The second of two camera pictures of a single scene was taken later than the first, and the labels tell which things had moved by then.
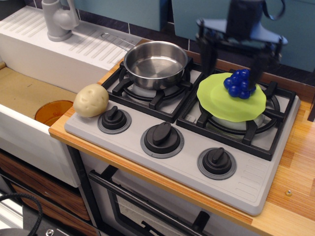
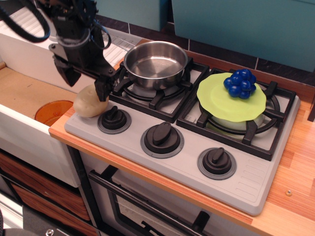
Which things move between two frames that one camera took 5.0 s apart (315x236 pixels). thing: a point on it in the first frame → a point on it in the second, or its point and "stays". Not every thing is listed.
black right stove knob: [217, 163] stays
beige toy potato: [91, 101] stays
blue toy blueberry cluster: [237, 84] stays
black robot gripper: [242, 32] → [88, 57]
